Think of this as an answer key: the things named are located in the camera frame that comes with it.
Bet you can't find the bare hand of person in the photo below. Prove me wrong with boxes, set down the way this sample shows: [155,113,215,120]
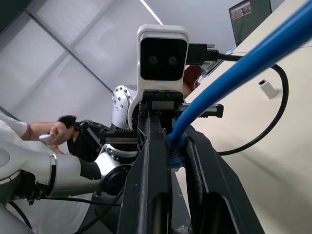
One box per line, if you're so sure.
[48,121,68,146]

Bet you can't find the blue cable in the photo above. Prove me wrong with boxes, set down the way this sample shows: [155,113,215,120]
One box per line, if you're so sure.
[166,0,312,170]

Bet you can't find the black camera cable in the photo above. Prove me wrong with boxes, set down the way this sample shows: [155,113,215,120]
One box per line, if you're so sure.
[186,43,290,156]

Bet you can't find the red object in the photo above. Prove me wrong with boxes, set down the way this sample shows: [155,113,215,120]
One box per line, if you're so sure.
[183,65,204,97]

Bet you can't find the black monitor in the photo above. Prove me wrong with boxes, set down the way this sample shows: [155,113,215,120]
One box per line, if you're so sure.
[228,0,273,47]

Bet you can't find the person in white shirt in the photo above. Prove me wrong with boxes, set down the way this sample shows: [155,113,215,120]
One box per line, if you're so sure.
[0,111,54,152]

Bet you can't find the thin black cable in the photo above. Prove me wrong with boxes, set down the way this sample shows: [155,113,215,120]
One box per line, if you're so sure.
[7,187,125,234]

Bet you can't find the ceiling light strip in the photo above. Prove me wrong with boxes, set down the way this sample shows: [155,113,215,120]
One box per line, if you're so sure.
[139,0,164,25]

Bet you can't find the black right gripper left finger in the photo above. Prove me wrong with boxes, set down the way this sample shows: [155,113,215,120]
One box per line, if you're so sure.
[116,110,173,234]

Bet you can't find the person in black shirt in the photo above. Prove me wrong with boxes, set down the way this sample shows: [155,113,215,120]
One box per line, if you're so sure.
[58,115,103,163]

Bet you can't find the silver robot torso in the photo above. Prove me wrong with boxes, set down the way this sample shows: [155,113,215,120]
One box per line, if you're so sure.
[0,201,34,234]

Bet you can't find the white coupler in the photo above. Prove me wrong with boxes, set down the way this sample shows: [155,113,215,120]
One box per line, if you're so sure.
[257,79,277,99]

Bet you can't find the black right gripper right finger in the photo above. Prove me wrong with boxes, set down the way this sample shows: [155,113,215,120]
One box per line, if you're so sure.
[184,124,265,234]

